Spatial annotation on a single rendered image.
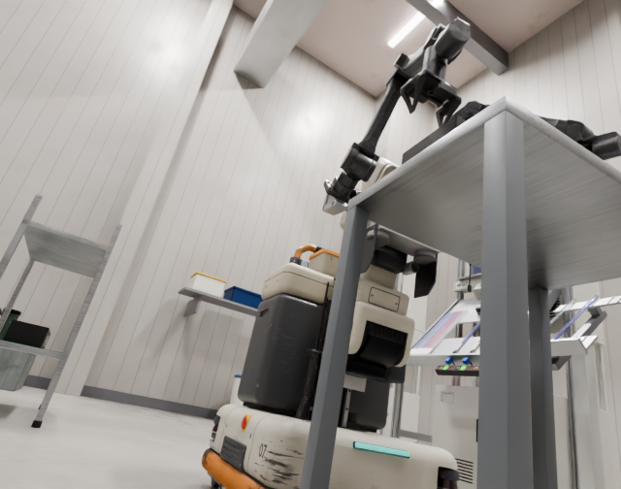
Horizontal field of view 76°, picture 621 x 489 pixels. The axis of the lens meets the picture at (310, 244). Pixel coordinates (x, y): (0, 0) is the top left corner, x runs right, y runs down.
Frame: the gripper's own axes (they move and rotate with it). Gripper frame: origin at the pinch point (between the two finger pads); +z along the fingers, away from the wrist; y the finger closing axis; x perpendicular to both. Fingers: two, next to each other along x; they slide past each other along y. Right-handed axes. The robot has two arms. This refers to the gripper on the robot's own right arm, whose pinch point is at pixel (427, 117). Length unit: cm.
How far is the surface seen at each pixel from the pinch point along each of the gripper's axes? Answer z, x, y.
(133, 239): -70, 480, -71
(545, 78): -461, 263, 404
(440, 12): -529, 315, 230
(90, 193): -116, 505, -140
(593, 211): 18.7, -18.3, 28.8
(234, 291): -37, 451, 68
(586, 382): 36, 47, 132
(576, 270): 20, 1, 54
